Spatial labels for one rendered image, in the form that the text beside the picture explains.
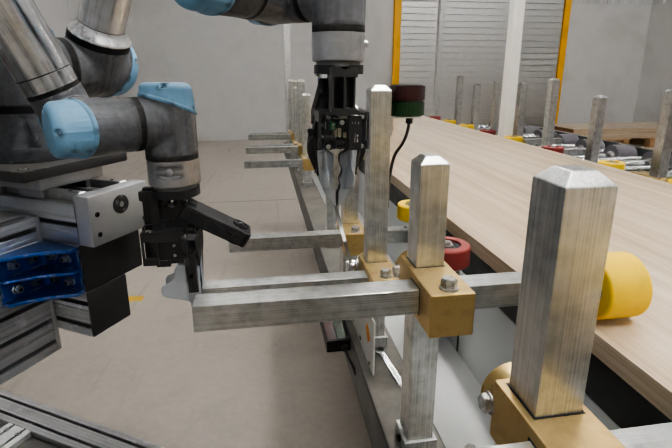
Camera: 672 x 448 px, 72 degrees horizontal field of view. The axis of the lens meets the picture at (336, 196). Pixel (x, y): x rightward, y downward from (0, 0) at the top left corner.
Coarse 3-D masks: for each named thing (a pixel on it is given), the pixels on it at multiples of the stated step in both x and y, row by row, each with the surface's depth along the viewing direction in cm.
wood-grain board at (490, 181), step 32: (416, 128) 247; (448, 128) 247; (448, 160) 159; (480, 160) 159; (512, 160) 159; (544, 160) 159; (576, 160) 159; (448, 192) 117; (480, 192) 117; (512, 192) 117; (640, 192) 117; (448, 224) 96; (480, 224) 92; (512, 224) 92; (640, 224) 92; (480, 256) 83; (512, 256) 77; (640, 256) 77; (608, 320) 57; (640, 320) 57; (608, 352) 52; (640, 352) 50; (640, 384) 48
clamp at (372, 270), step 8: (360, 256) 84; (360, 264) 84; (368, 264) 81; (376, 264) 81; (384, 264) 81; (392, 264) 81; (368, 272) 78; (376, 272) 78; (368, 280) 78; (376, 280) 75; (384, 280) 75
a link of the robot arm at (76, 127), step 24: (48, 120) 57; (72, 120) 57; (96, 120) 58; (120, 120) 60; (144, 120) 62; (48, 144) 59; (72, 144) 57; (96, 144) 59; (120, 144) 61; (144, 144) 64
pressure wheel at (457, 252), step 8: (448, 240) 81; (456, 240) 82; (448, 248) 79; (456, 248) 78; (464, 248) 78; (448, 256) 77; (456, 256) 77; (464, 256) 78; (448, 264) 77; (456, 264) 77; (464, 264) 78
